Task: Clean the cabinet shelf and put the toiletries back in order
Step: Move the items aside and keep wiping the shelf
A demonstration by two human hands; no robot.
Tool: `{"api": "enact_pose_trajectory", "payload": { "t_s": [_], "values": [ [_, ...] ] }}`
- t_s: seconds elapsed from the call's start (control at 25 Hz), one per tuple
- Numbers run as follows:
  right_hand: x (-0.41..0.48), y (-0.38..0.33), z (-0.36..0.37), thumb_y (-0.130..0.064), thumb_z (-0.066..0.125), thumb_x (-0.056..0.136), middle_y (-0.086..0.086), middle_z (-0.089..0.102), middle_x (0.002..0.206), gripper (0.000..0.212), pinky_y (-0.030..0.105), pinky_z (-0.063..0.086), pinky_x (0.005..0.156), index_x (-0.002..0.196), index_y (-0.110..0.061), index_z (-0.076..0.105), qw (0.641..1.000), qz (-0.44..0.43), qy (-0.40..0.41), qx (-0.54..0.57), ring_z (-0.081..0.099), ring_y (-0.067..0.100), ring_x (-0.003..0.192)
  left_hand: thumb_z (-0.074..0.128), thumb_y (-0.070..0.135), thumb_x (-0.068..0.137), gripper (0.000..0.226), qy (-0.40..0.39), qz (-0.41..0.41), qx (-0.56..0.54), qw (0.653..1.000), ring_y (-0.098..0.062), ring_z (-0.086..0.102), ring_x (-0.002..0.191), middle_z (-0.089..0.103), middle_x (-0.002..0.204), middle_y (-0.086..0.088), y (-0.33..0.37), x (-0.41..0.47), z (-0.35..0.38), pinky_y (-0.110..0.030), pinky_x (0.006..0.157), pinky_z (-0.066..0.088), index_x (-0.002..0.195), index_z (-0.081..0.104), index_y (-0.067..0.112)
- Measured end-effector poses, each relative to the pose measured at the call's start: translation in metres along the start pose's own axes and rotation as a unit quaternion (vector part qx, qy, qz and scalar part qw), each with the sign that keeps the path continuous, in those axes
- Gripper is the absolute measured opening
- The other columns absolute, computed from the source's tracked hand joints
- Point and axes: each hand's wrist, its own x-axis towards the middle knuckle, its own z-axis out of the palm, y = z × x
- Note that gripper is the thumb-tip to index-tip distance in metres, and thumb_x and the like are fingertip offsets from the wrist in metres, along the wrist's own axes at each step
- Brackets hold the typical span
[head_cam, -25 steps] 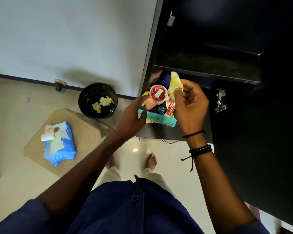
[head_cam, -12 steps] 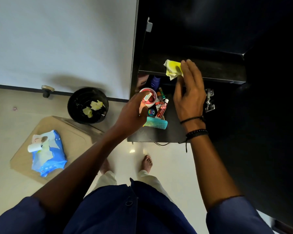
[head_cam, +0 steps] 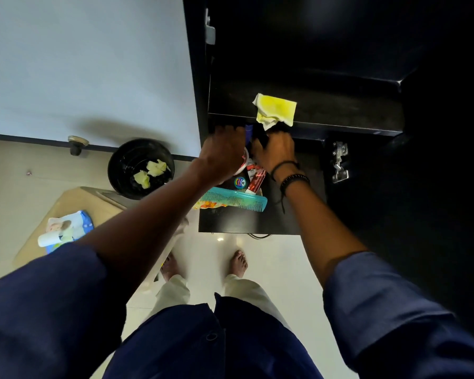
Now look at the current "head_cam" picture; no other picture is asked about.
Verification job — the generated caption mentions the white round container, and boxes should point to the white round container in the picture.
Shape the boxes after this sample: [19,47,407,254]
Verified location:
[234,147,250,176]

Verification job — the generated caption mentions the crumpled yellow tissue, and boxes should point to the crumpled yellow tissue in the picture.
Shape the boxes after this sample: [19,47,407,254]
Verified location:
[133,170,151,190]
[146,159,171,177]

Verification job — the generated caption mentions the teal plastic comb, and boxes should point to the teal plastic comb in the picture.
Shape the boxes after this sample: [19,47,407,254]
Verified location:
[199,187,268,213]

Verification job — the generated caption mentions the yellow white cloth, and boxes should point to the yellow white cloth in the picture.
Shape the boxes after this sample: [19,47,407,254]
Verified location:
[252,93,298,131]

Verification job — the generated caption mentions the light wooden table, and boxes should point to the light wooden table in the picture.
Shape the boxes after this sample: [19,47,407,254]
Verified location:
[13,186,190,292]

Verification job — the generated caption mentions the round metal door stopper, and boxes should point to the round metal door stopper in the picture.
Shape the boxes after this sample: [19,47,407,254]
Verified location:
[67,135,90,157]

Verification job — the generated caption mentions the person's left foot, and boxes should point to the person's left foot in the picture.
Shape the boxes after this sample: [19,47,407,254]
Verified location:
[160,252,181,282]

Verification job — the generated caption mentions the black cabinet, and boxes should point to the black cabinet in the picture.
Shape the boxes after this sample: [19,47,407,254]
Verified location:
[182,0,474,346]

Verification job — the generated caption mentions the person's foot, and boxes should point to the person's foot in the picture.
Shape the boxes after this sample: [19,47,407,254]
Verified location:
[228,250,249,279]
[160,252,181,282]

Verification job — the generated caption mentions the dark blue shirt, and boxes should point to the dark blue shirt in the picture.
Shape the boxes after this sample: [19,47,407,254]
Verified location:
[0,242,474,379]

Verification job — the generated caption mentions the silver cabinet hinge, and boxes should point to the silver cabinet hinge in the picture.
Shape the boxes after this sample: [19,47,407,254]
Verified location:
[204,8,216,46]
[331,141,350,184]

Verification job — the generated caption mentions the thin black string bracelet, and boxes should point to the thin black string bracelet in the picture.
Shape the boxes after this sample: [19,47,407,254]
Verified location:
[270,160,301,182]

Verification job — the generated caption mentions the person's left hand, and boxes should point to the person's left hand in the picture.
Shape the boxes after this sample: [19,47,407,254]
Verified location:
[199,126,246,184]

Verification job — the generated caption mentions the person's left forearm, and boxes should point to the person's left forearm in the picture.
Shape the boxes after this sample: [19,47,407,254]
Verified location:
[76,158,212,273]

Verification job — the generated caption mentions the black beaded bracelet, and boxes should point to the black beaded bracelet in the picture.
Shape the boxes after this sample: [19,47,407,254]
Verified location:
[279,174,311,196]

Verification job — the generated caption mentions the cream trousers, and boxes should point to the cream trousers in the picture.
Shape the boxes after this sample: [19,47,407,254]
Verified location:
[147,274,292,333]

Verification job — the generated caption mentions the black waste bin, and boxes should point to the black waste bin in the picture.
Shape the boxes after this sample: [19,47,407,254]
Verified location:
[107,138,176,200]

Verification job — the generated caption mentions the person's right foot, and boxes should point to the person's right foot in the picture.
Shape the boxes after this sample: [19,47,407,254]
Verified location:
[228,250,249,279]

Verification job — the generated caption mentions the person's right hand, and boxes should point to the person's right hand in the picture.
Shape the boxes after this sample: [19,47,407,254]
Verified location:
[252,132,299,177]

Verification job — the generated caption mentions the blue white wipes packet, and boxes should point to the blue white wipes packet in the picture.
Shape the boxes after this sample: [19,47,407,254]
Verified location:
[45,210,95,255]

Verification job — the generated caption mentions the person's right forearm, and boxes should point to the person's right forearm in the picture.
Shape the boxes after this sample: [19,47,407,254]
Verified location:
[281,178,369,289]

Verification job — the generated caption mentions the red white tube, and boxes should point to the red white tube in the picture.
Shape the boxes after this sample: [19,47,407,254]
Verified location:
[246,161,267,195]

